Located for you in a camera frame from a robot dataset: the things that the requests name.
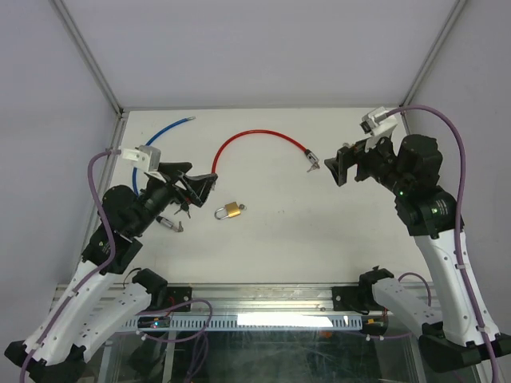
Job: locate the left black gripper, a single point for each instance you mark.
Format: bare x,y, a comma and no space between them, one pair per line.
197,188

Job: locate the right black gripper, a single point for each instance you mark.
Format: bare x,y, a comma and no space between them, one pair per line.
357,154

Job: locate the brass padlock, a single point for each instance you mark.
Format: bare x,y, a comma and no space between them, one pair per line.
228,211

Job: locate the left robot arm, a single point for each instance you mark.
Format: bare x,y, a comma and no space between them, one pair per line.
59,349

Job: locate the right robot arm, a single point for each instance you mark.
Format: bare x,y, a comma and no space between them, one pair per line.
462,333

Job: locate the black head keys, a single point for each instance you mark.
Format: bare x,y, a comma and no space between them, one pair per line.
184,207

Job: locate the red cable lock keys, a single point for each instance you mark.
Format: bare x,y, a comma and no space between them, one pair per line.
314,166

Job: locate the red cable lock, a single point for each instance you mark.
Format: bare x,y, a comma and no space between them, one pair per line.
264,136

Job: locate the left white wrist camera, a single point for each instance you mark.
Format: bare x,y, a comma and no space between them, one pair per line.
145,158

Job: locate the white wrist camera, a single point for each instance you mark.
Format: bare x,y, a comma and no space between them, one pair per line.
145,158
377,123

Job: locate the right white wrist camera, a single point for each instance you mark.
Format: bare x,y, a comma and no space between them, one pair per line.
377,123

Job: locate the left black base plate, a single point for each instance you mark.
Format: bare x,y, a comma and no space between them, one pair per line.
176,295

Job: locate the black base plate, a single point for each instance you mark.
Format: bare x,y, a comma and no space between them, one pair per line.
176,295
345,298

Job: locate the aluminium mounting rail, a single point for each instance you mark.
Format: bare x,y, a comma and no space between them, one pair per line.
231,298

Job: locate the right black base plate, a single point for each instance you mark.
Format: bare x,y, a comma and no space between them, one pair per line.
345,298

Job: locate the white slotted cable duct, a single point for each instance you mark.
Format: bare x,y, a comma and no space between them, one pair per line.
246,322

